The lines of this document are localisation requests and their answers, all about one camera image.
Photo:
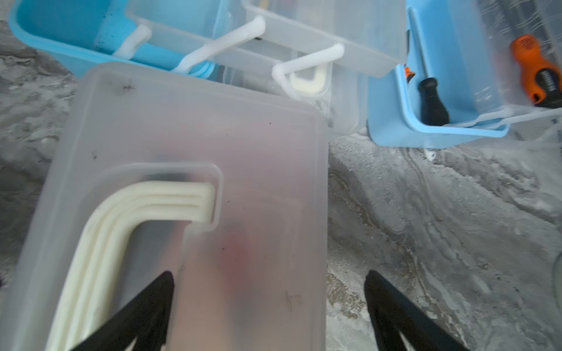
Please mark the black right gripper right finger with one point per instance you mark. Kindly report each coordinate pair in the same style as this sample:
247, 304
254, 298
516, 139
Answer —
395, 319

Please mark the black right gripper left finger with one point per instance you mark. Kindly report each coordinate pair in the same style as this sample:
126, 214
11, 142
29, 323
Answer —
142, 324

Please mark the pink toolbox with clear lid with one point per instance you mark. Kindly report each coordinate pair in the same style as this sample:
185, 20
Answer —
224, 187

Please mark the blue toolbox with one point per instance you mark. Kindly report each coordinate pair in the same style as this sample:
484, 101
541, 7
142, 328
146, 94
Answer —
320, 52
465, 46

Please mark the orange screwdriver in tray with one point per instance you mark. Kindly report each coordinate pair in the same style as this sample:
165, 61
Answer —
540, 78

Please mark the black handled screwdriver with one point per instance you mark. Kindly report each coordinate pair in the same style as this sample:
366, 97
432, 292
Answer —
433, 112

